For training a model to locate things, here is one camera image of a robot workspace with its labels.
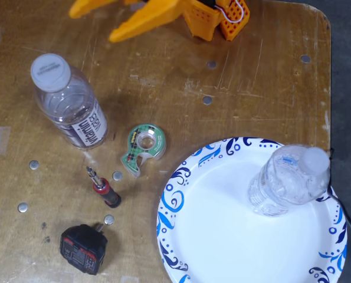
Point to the white blue floral paper plate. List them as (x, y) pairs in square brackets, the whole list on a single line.
[(222, 236)]

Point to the red black screwdriver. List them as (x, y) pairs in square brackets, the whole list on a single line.
[(108, 194)]

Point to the vitamin water bottle white cap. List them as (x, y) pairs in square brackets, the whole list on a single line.
[(66, 100)]

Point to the small clear water bottle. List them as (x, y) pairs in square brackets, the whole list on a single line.
[(281, 182)]

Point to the silver coin cell battery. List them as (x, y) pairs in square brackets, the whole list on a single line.
[(117, 176), (109, 219), (34, 165), (23, 207)]

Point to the clear tape strip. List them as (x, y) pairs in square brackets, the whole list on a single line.
[(1, 141), (129, 279)]

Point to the green tape dispenser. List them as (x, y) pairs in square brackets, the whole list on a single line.
[(134, 138)]

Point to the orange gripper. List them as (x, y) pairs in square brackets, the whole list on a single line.
[(175, 15)]

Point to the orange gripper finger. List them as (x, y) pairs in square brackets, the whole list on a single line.
[(89, 7)]

